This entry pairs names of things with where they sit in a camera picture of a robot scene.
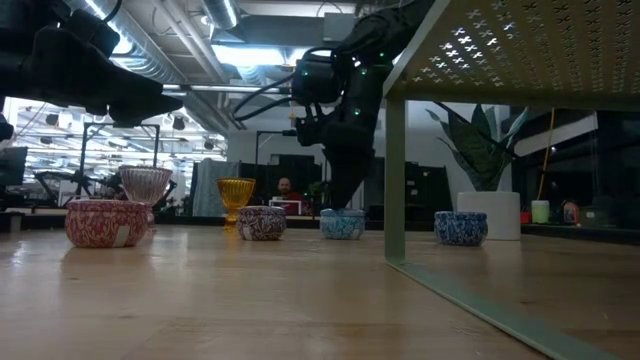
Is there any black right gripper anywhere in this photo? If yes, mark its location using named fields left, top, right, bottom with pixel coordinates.
left=295, top=54, right=394, bottom=209

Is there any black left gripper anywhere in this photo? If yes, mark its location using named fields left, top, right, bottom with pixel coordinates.
left=0, top=19, right=184, bottom=127

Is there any light blue patterned candle tin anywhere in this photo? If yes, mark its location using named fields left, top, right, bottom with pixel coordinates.
left=319, top=208, right=367, bottom=241

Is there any large pink ribbed glass holder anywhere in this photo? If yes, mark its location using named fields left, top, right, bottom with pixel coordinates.
left=118, top=165, right=174, bottom=234

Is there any purple patterned candle tin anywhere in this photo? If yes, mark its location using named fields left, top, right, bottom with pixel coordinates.
left=236, top=205, right=288, bottom=242

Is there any amber ribbed glass candle holder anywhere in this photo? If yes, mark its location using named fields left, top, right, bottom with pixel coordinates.
left=216, top=177, right=257, bottom=230

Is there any red patterned candle tin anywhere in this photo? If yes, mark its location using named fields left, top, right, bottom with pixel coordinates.
left=64, top=198, right=150, bottom=249

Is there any dark blue patterned candle tin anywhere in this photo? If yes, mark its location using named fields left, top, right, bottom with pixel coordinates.
left=433, top=210, right=489, bottom=247

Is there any green perforated metal shelf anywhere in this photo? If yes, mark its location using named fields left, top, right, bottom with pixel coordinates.
left=382, top=0, right=640, bottom=360

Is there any person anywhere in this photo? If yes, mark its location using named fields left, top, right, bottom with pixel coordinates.
left=276, top=176, right=307, bottom=214

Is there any black storage cabinet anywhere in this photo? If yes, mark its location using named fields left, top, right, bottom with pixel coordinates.
left=363, top=159, right=455, bottom=221

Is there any long linear ceiling light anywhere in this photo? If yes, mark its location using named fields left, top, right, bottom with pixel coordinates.
left=189, top=83, right=296, bottom=96

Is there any grey hanging cloth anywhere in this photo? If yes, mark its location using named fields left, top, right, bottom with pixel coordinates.
left=192, top=158, right=241, bottom=217

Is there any green snake plant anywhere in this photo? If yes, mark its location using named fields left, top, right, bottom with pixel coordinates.
left=425, top=102, right=529, bottom=193

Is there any black computer monitor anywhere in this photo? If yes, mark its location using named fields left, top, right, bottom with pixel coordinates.
left=0, top=146, right=29, bottom=187

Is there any grey ceiling box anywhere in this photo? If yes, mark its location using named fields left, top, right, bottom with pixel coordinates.
left=323, top=12, right=351, bottom=44

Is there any white round planter pot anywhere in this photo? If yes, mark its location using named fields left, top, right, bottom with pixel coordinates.
left=456, top=191, right=522, bottom=242

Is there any pale green cup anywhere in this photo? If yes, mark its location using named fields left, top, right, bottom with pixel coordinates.
left=530, top=199, right=550, bottom=225

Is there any orange bottle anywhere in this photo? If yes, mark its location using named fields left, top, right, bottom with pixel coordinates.
left=563, top=199, right=581, bottom=225

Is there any black metal rig frame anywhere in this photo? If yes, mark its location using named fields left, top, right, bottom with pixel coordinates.
left=78, top=122, right=161, bottom=196

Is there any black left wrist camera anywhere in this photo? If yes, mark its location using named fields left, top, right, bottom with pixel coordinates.
left=68, top=9, right=121, bottom=56

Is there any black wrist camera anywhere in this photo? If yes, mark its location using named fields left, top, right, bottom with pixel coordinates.
left=68, top=9, right=121, bottom=56
left=291, top=52, right=347, bottom=105

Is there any black rig frame with camera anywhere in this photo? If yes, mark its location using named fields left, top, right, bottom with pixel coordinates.
left=254, top=129, right=301, bottom=216

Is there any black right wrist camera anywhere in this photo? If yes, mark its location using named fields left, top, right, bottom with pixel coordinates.
left=291, top=52, right=347, bottom=105

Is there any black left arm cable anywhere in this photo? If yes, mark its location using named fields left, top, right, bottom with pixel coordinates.
left=101, top=0, right=124, bottom=22

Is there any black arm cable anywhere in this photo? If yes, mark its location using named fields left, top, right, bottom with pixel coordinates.
left=232, top=73, right=297, bottom=116
left=232, top=95, right=295, bottom=123
left=101, top=0, right=124, bottom=22

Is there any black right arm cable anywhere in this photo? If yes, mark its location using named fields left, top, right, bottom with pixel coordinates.
left=232, top=95, right=295, bottom=123
left=232, top=73, right=297, bottom=116

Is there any silver ventilation duct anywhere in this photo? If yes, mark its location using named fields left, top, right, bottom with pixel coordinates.
left=202, top=0, right=241, bottom=30

